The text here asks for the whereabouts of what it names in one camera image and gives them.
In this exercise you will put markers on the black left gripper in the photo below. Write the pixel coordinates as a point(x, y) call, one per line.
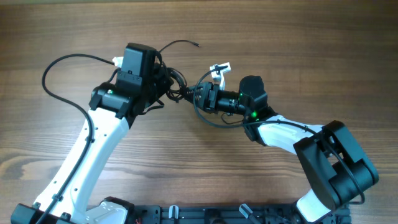
point(165, 80)

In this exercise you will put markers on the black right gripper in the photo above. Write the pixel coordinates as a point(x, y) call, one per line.
point(208, 101)

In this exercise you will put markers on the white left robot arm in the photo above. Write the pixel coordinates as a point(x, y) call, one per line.
point(141, 79)

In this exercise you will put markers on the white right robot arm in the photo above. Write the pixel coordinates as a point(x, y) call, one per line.
point(335, 165)

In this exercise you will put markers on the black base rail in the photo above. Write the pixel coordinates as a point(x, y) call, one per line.
point(268, 214)

